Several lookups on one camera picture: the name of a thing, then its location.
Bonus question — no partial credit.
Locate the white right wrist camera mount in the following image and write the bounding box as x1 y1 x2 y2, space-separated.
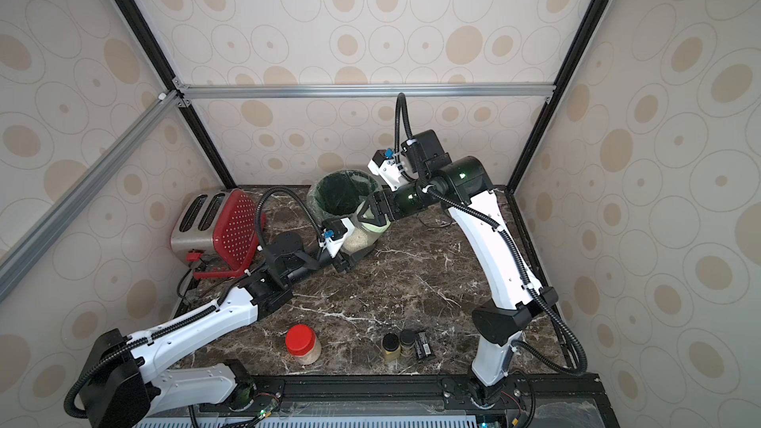
368 149 414 191

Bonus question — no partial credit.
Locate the black trash bin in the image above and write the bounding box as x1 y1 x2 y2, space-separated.
311 169 382 238

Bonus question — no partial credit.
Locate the red polka dot toaster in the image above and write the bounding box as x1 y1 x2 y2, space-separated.
170 189 259 279

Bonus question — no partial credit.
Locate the aluminium frame rail left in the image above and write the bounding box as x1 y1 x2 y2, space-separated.
1 90 180 299

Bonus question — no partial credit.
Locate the dark spice jar black lid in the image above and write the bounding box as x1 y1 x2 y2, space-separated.
398 329 416 358

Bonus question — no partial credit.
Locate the aluminium frame rail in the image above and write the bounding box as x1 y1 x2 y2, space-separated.
1 90 180 299
180 82 555 99

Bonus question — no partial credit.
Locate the aluminium frame rail back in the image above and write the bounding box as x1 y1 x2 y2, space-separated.
180 82 555 99

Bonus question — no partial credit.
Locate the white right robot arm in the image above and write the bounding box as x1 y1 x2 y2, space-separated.
354 94 588 386

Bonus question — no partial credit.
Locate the light green jar lid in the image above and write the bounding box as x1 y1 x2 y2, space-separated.
355 200 390 234

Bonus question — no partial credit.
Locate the yellow spice jar black lid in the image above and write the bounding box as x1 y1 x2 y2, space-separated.
382 333 402 364

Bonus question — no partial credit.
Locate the small black box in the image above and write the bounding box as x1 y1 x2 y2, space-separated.
414 331 435 362

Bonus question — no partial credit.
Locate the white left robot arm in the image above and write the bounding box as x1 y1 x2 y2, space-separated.
63 198 371 427

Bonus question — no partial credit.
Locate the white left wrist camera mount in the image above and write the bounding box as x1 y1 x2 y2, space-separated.
323 217 355 258

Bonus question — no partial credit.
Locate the clear oatmeal jar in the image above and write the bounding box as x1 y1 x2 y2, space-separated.
341 222 388 254

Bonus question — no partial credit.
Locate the red lid oatmeal jar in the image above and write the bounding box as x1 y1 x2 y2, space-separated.
285 324 322 366

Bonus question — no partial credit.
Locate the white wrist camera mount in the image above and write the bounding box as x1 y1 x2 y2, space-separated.
323 217 355 258
368 149 414 191

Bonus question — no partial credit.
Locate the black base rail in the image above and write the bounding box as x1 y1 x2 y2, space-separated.
195 373 608 417

